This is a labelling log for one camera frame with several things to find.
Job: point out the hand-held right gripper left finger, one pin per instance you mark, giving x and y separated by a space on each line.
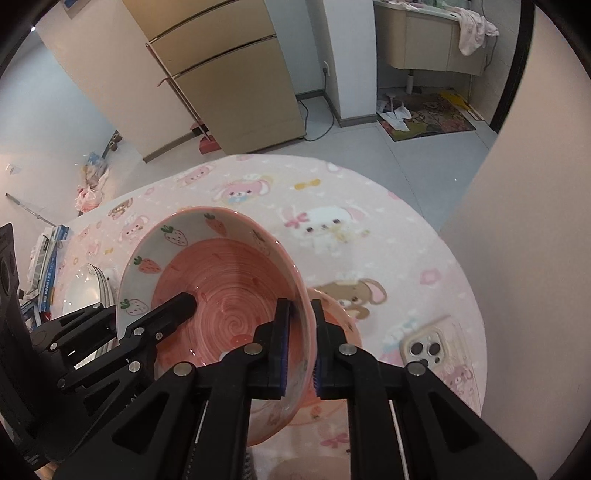
284 355

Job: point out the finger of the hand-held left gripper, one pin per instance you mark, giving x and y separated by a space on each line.
78 325
166 314

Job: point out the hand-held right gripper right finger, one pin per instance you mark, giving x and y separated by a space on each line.
319 355

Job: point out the white plate with black lettering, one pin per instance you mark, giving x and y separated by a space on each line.
79 288

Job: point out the stack of books and boxes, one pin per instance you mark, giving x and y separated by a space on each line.
46 272

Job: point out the phone in pink case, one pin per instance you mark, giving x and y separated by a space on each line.
429 353

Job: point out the mop stick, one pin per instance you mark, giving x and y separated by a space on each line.
27 205

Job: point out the plastic bags on floor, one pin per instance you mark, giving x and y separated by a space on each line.
92 184

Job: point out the red broom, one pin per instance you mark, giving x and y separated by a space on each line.
208 143

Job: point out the small wooden stool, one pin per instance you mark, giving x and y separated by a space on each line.
113 142

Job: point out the beige refrigerator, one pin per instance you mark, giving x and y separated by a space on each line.
231 92

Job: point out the white paper scraps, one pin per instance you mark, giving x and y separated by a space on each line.
395 113

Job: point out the cartoon floor mat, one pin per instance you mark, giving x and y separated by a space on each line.
438 117

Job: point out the white drain pipe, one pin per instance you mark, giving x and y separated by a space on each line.
409 81

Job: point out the beige vanity cabinet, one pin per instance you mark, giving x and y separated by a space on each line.
425 37

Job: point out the white towel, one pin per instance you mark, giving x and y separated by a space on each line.
475 30

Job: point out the dark door frame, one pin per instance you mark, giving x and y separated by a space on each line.
512 69

